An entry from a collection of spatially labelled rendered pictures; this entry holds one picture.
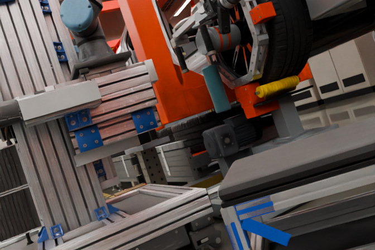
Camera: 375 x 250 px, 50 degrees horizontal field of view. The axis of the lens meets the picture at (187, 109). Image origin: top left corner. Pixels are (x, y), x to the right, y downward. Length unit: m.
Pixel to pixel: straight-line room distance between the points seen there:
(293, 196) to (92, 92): 0.86
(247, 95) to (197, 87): 0.49
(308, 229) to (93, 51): 0.99
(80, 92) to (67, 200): 0.49
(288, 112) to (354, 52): 4.80
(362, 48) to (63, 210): 5.89
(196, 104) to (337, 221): 1.52
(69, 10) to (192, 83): 1.20
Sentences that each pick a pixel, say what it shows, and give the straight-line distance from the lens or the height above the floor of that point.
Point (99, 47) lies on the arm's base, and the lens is 1.60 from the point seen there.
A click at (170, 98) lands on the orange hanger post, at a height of 0.66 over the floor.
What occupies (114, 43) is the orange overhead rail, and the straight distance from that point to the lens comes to 11.58.
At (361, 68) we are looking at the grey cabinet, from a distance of 6.91.
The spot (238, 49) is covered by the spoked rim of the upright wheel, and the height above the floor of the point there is 0.78.
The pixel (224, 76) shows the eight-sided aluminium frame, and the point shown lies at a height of 0.66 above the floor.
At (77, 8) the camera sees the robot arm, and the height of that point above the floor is 0.99.
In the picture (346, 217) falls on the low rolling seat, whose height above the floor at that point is 0.12.
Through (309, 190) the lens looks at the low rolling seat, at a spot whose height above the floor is 0.29.
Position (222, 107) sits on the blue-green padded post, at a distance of 2.15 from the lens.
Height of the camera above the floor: 0.48
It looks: 2 degrees up
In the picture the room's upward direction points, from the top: 19 degrees counter-clockwise
